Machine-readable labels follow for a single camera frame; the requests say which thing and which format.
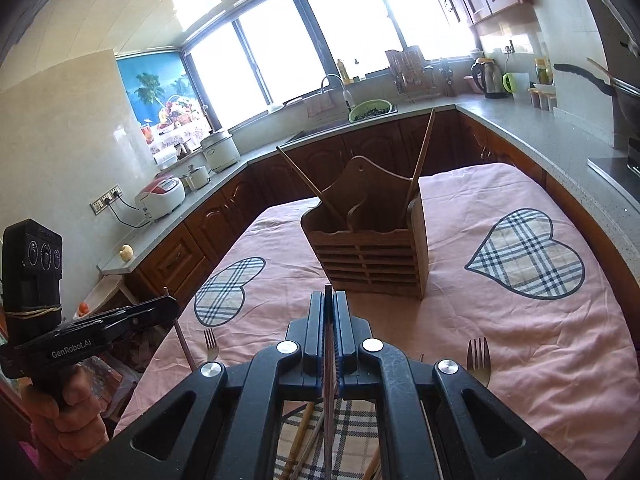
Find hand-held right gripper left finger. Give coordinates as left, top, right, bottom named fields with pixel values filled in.
left=65, top=290, right=328, bottom=480

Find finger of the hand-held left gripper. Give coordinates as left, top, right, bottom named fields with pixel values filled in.
left=97, top=295, right=180, bottom=345

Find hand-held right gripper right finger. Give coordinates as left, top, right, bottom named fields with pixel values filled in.
left=332, top=290, right=588, bottom=480

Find dark wooden chopstick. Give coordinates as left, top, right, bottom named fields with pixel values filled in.
left=322, top=284, right=334, bottom=480
left=276, top=146, right=347, bottom=227
left=406, top=108, right=436, bottom=202
left=162, top=287, right=197, bottom=372
left=292, top=412, right=326, bottom=480

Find steel fork wooden handle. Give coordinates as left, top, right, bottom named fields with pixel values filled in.
left=202, top=328, right=221, bottom=364

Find wooden utensil holder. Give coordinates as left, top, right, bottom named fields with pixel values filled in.
left=300, top=156, right=428, bottom=301

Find light bamboo chopstick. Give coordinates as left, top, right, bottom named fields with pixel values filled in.
left=280, top=401, right=316, bottom=480

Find steel fork metal handle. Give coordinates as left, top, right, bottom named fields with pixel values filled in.
left=465, top=337, right=494, bottom=387

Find person's left hand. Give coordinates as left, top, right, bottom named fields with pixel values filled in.
left=22, top=360, right=110, bottom=461

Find red and white rice cooker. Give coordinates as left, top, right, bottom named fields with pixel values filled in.
left=135, top=174, right=187, bottom=221

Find wooden lower cabinets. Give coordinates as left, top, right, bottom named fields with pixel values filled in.
left=125, top=107, right=548, bottom=313

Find small white pot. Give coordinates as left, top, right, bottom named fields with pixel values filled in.
left=181, top=164, right=211, bottom=191

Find pink heart-print tablecloth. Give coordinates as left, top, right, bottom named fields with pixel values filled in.
left=112, top=162, right=640, bottom=480

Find tall white rice cooker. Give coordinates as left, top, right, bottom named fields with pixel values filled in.
left=200, top=129, right=242, bottom=174

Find kitchen sink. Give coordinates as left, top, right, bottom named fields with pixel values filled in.
left=287, top=104, right=399, bottom=144

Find tropical fruit window poster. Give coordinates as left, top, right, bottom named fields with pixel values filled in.
left=116, top=50, right=211, bottom=157

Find green colander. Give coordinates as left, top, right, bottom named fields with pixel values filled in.
left=348, top=99, right=394, bottom=124

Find pink dishcloth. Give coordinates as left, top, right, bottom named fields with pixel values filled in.
left=305, top=95, right=334, bottom=119

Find chrome sink faucet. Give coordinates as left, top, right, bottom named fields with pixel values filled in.
left=319, top=73, right=356, bottom=114

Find dish drying rack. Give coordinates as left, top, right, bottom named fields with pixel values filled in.
left=384, top=45, right=442, bottom=104

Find grey kitchen countertop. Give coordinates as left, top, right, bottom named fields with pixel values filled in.
left=97, top=87, right=640, bottom=301

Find kitchen window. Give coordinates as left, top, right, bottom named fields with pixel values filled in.
left=177, top=0, right=476, bottom=133

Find electric kettle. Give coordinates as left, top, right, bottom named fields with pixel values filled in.
left=470, top=57, right=512, bottom=100

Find white spice container set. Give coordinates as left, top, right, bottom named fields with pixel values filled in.
left=528, top=87, right=557, bottom=111

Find gas stove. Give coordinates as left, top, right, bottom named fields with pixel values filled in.
left=587, top=152, right=640, bottom=192

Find condiment jars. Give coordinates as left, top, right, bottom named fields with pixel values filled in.
left=532, top=57, right=555, bottom=86

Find black power cable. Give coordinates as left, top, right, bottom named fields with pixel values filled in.
left=107, top=192, right=152, bottom=229

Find wall power socket strip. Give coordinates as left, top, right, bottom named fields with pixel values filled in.
left=90, top=183, right=124, bottom=215

